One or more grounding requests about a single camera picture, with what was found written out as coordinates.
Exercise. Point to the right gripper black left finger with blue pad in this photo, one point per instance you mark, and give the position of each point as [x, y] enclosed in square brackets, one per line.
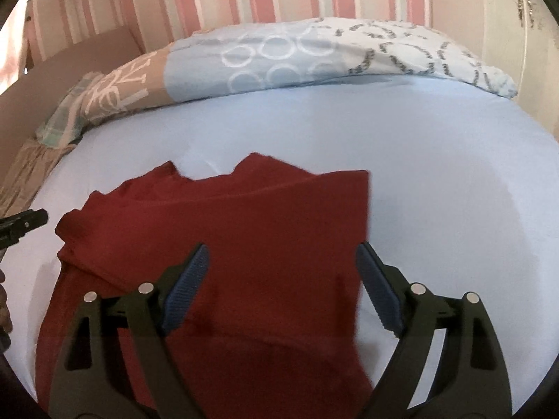
[90, 379]

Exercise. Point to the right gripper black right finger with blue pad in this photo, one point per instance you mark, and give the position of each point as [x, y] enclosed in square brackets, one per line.
[471, 380]

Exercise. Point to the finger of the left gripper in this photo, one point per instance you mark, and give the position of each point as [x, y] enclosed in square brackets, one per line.
[13, 228]

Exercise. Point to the dark red knitted garment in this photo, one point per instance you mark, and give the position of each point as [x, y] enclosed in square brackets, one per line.
[271, 330]

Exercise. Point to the person's left hand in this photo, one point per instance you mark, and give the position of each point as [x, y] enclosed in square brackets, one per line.
[5, 318]

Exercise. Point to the plaid green pink cloth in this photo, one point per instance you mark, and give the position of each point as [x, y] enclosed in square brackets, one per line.
[65, 125]

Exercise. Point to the pink upholstered headboard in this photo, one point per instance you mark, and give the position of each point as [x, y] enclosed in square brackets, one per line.
[32, 98]

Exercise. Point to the light blue bed sheet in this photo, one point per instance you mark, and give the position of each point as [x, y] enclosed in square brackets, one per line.
[464, 184]

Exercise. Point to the patterned blue tan duvet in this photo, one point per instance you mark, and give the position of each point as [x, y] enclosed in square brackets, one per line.
[252, 57]

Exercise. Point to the white ornate wardrobe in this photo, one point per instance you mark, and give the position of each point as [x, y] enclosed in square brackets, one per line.
[521, 38]

